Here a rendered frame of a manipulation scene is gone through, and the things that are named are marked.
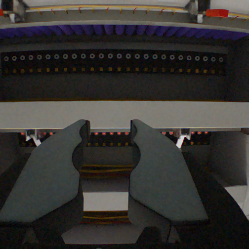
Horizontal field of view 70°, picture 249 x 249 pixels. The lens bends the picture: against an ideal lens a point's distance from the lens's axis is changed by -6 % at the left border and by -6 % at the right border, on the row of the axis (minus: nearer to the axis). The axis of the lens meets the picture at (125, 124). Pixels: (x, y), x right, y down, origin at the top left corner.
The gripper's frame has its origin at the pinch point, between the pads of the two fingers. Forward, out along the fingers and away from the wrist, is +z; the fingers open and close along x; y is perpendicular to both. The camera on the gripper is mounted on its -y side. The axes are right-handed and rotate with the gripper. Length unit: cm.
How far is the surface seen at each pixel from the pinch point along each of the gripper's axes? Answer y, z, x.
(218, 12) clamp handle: -8.1, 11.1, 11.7
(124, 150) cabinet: 27.9, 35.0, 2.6
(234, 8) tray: -9.7, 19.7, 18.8
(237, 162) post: 22.9, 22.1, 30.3
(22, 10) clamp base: -8.6, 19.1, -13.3
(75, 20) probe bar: -6.8, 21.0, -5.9
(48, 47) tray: -1.7, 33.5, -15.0
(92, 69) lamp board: 3.3, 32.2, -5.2
